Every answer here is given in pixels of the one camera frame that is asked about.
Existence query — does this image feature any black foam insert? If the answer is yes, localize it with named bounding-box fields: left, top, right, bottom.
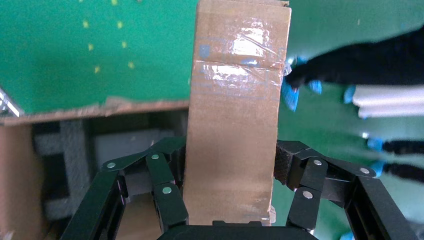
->
left=33, top=119, right=94, bottom=221

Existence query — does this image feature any small taped cardboard box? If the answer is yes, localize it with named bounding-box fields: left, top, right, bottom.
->
left=182, top=0, right=292, bottom=228

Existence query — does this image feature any silver metal binder clip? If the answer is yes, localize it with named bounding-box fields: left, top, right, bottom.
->
left=0, top=87, right=24, bottom=117

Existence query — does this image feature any large open cardboard carton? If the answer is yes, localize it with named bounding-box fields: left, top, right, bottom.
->
left=0, top=96, right=191, bottom=240

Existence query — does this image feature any person in black trousers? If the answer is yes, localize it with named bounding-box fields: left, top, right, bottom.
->
left=365, top=137, right=424, bottom=185
left=281, top=26, right=424, bottom=112

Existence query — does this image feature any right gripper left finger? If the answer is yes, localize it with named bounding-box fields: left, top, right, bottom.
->
left=61, top=136, right=190, bottom=240

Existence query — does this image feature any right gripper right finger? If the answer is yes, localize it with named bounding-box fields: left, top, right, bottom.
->
left=273, top=140, right=420, bottom=240

